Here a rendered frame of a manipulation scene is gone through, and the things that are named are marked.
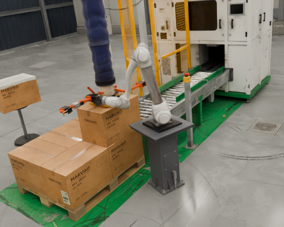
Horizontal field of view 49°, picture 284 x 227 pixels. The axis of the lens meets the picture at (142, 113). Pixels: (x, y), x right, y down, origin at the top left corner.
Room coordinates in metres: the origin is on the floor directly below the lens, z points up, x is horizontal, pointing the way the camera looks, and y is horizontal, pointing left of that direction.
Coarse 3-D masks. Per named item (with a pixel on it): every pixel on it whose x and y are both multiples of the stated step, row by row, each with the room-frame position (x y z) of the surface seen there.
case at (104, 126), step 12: (132, 96) 3.43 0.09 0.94; (84, 108) 3.23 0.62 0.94; (96, 108) 3.19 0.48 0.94; (108, 108) 3.15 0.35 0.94; (132, 108) 3.37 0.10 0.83; (84, 120) 3.20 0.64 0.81; (96, 120) 3.07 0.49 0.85; (108, 120) 3.07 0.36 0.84; (120, 120) 3.20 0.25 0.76; (132, 120) 3.35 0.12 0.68; (84, 132) 3.23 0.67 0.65; (96, 132) 3.09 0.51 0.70; (108, 132) 3.05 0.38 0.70; (120, 132) 3.18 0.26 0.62; (96, 144) 3.12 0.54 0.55; (108, 144) 3.03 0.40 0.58
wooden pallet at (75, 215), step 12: (144, 156) 3.47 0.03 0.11; (132, 168) 3.37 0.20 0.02; (120, 180) 3.14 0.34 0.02; (24, 192) 3.12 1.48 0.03; (36, 192) 2.92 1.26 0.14; (96, 192) 2.80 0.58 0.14; (108, 192) 2.93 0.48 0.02; (48, 204) 2.81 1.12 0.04; (60, 204) 2.66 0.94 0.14; (84, 204) 2.65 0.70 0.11; (72, 216) 2.57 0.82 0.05
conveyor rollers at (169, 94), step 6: (198, 72) 5.47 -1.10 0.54; (204, 72) 5.41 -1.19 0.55; (192, 78) 5.14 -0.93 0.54; (198, 78) 5.08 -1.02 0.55; (174, 84) 4.95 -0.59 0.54; (180, 84) 4.89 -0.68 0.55; (192, 84) 4.84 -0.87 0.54; (204, 84) 4.73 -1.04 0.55; (168, 90) 4.71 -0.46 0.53; (174, 90) 4.64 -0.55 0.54; (180, 90) 4.59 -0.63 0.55; (162, 96) 4.45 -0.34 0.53; (168, 96) 4.39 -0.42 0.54; (174, 96) 4.34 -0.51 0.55; (144, 102) 4.24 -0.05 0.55; (150, 102) 4.27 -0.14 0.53; (168, 102) 4.18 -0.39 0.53; (174, 102) 4.12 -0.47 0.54; (144, 108) 4.02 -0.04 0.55; (150, 108) 4.05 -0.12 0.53; (144, 114) 3.80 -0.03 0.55; (150, 114) 3.83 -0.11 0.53
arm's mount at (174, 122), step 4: (172, 120) 3.03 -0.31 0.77; (176, 120) 3.02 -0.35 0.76; (144, 124) 3.02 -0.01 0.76; (148, 124) 2.98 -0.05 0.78; (152, 124) 2.97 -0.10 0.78; (168, 124) 2.93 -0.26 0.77; (172, 124) 2.92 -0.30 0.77; (176, 124) 2.91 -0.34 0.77; (180, 124) 2.94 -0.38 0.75; (152, 128) 2.89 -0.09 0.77; (156, 128) 2.85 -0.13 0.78; (160, 128) 2.84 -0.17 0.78; (164, 128) 2.83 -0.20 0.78; (168, 128) 2.86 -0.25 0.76; (160, 132) 2.81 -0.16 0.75
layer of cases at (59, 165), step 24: (72, 120) 3.90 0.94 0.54; (24, 144) 3.34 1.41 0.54; (48, 144) 3.26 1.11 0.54; (72, 144) 3.19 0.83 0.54; (120, 144) 3.17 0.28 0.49; (24, 168) 2.99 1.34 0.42; (48, 168) 2.72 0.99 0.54; (72, 168) 2.67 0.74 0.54; (96, 168) 2.85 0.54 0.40; (120, 168) 3.12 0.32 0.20; (48, 192) 2.77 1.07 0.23; (72, 192) 2.57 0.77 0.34
